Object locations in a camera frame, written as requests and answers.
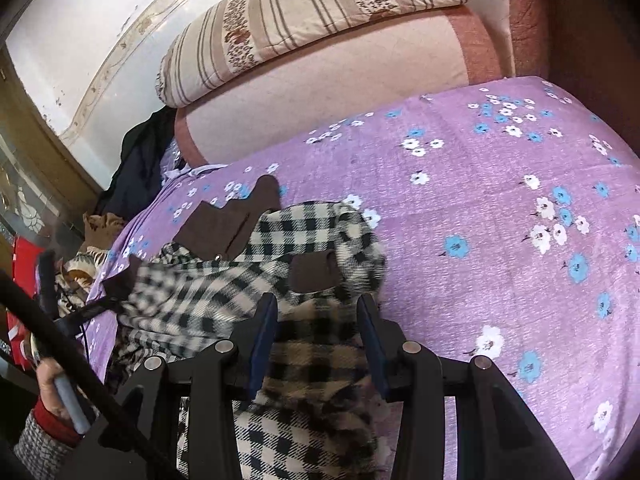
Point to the tiger print blanket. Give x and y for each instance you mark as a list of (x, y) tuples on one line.
[(74, 279)]

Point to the black cream checkered coat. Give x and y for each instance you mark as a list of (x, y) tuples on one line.
[(310, 419)]

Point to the striped floral pillow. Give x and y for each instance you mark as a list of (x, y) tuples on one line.
[(235, 36)]

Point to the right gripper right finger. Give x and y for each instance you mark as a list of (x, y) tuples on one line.
[(464, 408)]

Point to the purple floral bed sheet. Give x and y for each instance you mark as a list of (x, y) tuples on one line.
[(509, 217)]

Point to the pink brown headboard cushion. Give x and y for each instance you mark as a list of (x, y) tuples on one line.
[(519, 30)]

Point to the wooden door frame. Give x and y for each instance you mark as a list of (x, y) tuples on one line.
[(45, 157)]

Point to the red object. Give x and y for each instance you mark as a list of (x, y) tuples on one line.
[(24, 261)]

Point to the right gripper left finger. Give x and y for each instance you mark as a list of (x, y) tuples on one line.
[(135, 436)]

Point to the person left hand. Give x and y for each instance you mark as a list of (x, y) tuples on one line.
[(48, 371)]

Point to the black clothes pile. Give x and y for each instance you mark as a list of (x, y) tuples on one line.
[(136, 181)]

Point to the brown garment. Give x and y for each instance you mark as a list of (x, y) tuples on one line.
[(101, 230)]

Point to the clear plastic bag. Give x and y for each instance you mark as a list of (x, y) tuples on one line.
[(172, 164)]

